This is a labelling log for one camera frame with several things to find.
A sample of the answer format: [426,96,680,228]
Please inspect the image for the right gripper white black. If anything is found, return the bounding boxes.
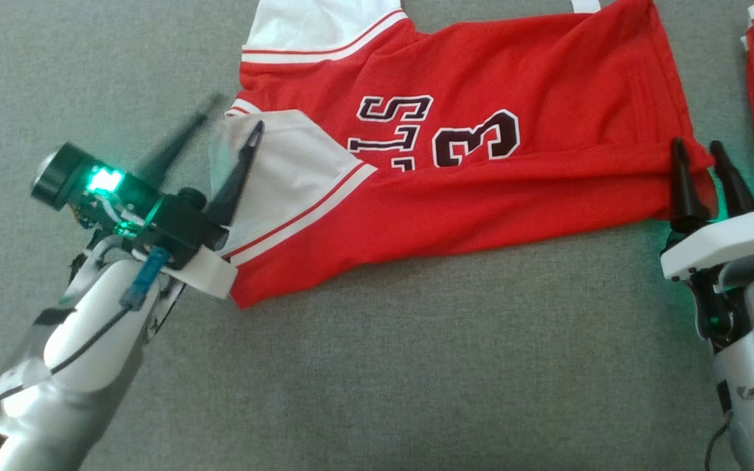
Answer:
[660,137,754,348]

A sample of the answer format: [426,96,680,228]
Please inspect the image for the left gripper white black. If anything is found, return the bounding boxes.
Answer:
[30,95,266,300]

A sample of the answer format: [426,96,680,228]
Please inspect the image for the red white basketball jersey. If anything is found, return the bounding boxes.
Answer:
[210,0,719,310]

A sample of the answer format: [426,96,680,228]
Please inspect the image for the large grey sofa seat cushion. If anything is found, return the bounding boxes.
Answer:
[0,0,754,471]

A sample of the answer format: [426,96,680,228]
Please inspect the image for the black cable with teal plug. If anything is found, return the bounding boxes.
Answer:
[0,246,171,416]

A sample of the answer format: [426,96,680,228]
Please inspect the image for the thin black cable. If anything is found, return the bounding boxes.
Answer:
[704,411,735,471]

